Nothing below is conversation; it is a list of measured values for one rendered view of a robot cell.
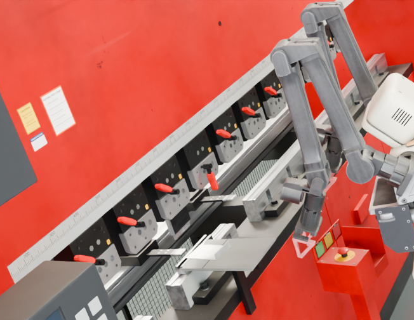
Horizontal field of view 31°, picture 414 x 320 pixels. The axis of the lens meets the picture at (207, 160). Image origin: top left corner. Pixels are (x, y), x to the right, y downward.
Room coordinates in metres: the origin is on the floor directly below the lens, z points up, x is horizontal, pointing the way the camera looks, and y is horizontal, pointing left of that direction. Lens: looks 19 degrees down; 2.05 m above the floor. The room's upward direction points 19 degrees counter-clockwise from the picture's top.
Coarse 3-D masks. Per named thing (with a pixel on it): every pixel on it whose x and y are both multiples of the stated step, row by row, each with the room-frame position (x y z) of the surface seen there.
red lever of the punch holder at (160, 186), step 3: (159, 183) 2.10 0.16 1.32; (156, 186) 2.10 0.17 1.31; (159, 186) 2.09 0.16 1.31; (162, 186) 2.10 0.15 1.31; (165, 186) 2.11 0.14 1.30; (168, 186) 2.12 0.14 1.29; (159, 189) 2.10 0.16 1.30; (162, 189) 2.10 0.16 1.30; (165, 189) 2.11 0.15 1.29; (168, 189) 2.11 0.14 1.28; (171, 189) 2.13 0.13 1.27; (174, 189) 2.15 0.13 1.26; (177, 189) 2.14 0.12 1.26; (168, 192) 2.16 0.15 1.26; (171, 192) 2.14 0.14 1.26; (174, 192) 2.14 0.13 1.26; (177, 192) 2.14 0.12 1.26
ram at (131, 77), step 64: (0, 0) 1.90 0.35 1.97; (64, 0) 2.07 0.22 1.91; (128, 0) 2.29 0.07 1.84; (192, 0) 2.56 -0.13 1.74; (256, 0) 2.90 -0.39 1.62; (320, 0) 3.37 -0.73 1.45; (0, 64) 1.83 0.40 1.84; (64, 64) 2.00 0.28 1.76; (128, 64) 2.20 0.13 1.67; (192, 64) 2.46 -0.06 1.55; (256, 64) 2.78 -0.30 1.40; (128, 128) 2.12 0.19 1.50; (192, 128) 2.36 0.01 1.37; (64, 192) 1.85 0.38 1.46; (128, 192) 2.04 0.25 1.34
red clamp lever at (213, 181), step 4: (204, 164) 2.32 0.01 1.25; (208, 164) 2.31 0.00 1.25; (204, 168) 2.32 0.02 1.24; (208, 168) 2.31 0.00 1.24; (208, 172) 2.31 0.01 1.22; (212, 172) 2.32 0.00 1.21; (208, 176) 2.31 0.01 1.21; (212, 176) 2.31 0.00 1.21; (212, 180) 2.31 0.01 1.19; (216, 180) 2.31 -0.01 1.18; (212, 184) 2.31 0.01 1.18; (216, 184) 2.31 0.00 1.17; (212, 188) 2.31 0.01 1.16; (216, 188) 2.31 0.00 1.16
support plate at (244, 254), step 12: (216, 240) 2.27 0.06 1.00; (228, 240) 2.24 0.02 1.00; (240, 240) 2.20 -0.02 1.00; (252, 240) 2.18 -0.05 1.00; (264, 240) 2.15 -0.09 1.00; (228, 252) 2.15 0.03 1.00; (240, 252) 2.12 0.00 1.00; (252, 252) 2.09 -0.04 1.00; (264, 252) 2.07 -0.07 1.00; (192, 264) 2.15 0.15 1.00; (204, 264) 2.12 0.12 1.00; (216, 264) 2.10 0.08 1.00; (228, 264) 2.07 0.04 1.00; (240, 264) 2.04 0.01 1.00; (252, 264) 2.02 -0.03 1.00
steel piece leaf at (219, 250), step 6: (210, 246) 2.23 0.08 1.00; (216, 246) 2.22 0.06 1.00; (222, 246) 2.16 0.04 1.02; (228, 246) 2.18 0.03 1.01; (204, 252) 2.20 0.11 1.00; (210, 252) 2.19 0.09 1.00; (216, 252) 2.17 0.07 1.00; (222, 252) 2.15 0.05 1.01; (198, 258) 2.17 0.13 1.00; (204, 258) 2.16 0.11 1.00; (210, 258) 2.14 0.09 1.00; (216, 258) 2.12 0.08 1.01
